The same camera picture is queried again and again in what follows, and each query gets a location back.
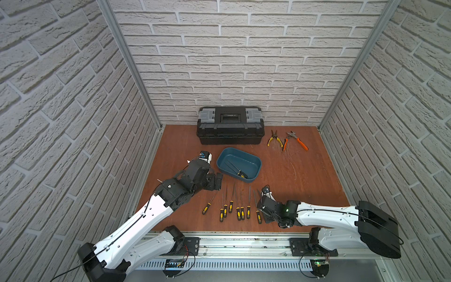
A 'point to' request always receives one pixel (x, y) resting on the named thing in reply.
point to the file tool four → (231, 202)
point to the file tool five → (238, 210)
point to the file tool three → (225, 207)
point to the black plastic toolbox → (230, 125)
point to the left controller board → (172, 267)
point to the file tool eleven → (240, 171)
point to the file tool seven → (248, 207)
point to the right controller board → (319, 267)
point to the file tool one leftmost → (204, 211)
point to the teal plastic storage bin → (249, 164)
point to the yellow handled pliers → (273, 137)
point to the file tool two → (221, 210)
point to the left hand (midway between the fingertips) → (216, 172)
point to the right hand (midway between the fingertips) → (267, 210)
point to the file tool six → (242, 210)
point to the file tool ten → (241, 175)
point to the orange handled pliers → (292, 134)
